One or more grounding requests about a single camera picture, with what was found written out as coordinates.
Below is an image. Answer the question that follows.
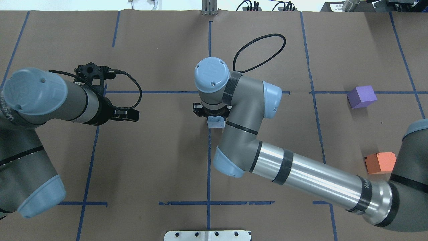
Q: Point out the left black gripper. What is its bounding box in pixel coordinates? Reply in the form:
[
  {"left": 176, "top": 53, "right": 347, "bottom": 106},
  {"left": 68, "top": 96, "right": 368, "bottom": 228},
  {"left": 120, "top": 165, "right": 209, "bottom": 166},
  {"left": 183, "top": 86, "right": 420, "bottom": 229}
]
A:
[{"left": 74, "top": 62, "right": 140, "bottom": 126}]

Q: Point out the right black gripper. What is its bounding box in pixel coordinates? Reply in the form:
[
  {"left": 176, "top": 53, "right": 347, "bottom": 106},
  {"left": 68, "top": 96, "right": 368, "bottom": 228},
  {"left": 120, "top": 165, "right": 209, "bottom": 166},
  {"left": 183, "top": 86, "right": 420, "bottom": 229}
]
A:
[{"left": 192, "top": 102, "right": 231, "bottom": 118}]

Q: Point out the light blue foam block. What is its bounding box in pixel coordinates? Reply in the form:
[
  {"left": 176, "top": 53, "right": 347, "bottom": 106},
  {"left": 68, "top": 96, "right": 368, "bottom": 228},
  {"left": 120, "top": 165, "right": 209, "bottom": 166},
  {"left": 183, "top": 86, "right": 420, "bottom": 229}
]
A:
[{"left": 207, "top": 116, "right": 226, "bottom": 128}]

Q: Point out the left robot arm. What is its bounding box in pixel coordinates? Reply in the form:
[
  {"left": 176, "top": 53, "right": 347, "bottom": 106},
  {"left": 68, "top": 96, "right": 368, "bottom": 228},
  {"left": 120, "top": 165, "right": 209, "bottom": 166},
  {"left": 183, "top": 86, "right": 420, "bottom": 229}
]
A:
[{"left": 0, "top": 62, "right": 142, "bottom": 219}]

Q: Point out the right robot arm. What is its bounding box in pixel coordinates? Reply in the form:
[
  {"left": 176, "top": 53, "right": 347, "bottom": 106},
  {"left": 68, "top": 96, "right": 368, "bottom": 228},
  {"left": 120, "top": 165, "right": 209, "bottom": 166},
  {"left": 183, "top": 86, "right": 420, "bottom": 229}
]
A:
[{"left": 194, "top": 57, "right": 427, "bottom": 232}]

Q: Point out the purple foam block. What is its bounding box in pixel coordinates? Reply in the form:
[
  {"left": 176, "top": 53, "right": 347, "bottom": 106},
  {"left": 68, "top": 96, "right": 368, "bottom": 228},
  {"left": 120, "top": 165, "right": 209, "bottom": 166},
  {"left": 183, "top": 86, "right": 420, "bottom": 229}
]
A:
[{"left": 347, "top": 85, "right": 378, "bottom": 109}]

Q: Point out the orange foam block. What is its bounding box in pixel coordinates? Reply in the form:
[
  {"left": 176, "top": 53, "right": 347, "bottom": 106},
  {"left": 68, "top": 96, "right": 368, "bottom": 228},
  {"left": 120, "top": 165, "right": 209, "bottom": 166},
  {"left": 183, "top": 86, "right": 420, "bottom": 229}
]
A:
[{"left": 364, "top": 152, "right": 396, "bottom": 174}]

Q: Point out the aluminium frame post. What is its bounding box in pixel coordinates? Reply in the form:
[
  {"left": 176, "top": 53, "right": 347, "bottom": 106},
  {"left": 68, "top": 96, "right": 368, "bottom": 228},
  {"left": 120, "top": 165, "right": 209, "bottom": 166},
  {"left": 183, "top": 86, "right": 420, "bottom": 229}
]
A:
[{"left": 201, "top": 0, "right": 218, "bottom": 16}]

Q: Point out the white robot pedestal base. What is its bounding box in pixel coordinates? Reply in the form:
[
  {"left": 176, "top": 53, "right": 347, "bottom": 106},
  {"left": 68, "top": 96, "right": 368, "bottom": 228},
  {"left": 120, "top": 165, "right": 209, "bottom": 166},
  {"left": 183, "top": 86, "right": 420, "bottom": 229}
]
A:
[{"left": 163, "top": 230, "right": 252, "bottom": 241}]

